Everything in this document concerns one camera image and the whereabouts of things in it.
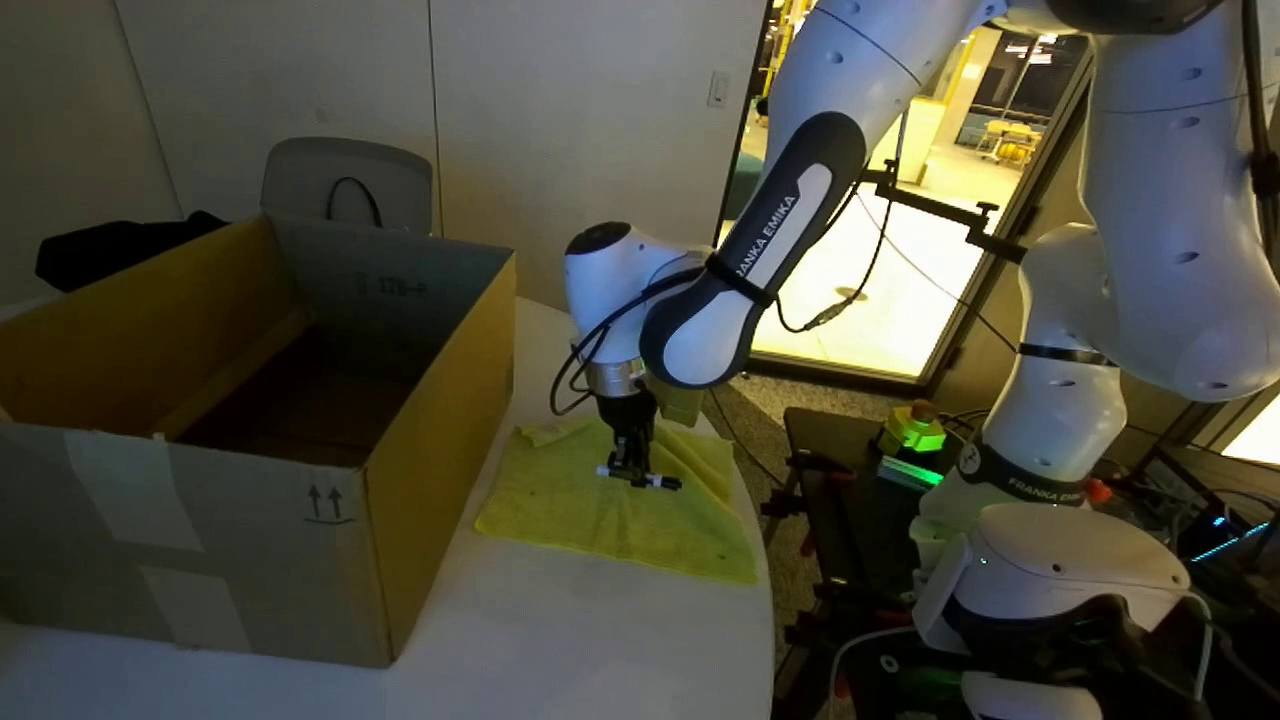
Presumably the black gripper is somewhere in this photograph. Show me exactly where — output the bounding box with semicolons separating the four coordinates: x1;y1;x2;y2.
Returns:
601;388;656;483

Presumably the black and white marker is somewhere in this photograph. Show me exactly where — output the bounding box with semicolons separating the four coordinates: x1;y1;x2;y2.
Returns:
594;464;685;493

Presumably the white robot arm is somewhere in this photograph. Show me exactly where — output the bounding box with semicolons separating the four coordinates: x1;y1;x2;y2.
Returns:
563;0;1280;720

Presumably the green lit control box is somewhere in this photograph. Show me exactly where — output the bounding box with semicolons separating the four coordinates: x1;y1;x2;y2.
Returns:
874;412;946;493

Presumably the black cloth bundle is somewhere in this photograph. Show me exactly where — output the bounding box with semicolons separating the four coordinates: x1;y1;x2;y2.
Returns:
34;213;219;290

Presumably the open cardboard box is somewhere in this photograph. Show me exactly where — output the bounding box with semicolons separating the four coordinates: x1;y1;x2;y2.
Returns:
0;220;515;664

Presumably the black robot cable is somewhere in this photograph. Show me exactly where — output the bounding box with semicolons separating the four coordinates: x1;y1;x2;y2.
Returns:
547;264;712;420

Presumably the yellow microfiber towel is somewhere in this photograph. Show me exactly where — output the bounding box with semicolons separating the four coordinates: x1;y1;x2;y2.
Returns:
476;420;760;584

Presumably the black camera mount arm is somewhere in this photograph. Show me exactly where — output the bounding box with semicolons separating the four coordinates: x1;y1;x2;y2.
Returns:
862;161;1029;264

